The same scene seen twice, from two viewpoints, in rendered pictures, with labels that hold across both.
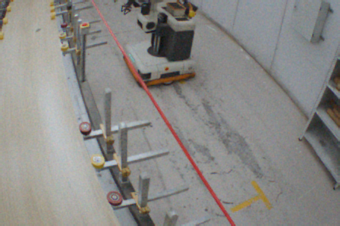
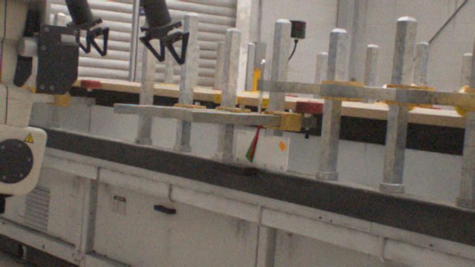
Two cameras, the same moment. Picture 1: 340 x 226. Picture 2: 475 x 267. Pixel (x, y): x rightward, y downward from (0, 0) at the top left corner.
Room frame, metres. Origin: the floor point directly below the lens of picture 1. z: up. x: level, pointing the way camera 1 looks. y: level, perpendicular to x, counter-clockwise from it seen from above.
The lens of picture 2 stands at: (5.39, 0.85, 0.95)
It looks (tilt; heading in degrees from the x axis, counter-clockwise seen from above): 3 degrees down; 177
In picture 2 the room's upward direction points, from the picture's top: 4 degrees clockwise
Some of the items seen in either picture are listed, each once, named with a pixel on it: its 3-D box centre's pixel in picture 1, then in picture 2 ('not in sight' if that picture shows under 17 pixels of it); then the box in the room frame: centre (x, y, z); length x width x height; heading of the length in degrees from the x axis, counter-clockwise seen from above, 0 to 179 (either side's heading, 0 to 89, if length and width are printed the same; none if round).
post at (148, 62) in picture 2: (83, 57); (147, 81); (1.81, 0.72, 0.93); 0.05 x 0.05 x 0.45; 32
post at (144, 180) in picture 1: (143, 200); not in sight; (0.76, 0.06, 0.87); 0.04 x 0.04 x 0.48; 32
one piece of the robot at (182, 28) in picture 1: (170, 28); not in sight; (3.10, 0.15, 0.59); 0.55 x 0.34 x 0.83; 32
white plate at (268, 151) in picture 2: not in sight; (260, 150); (2.44, 1.09, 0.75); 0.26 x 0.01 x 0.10; 32
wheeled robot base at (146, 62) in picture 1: (158, 59); not in sight; (3.05, 0.23, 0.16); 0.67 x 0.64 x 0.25; 122
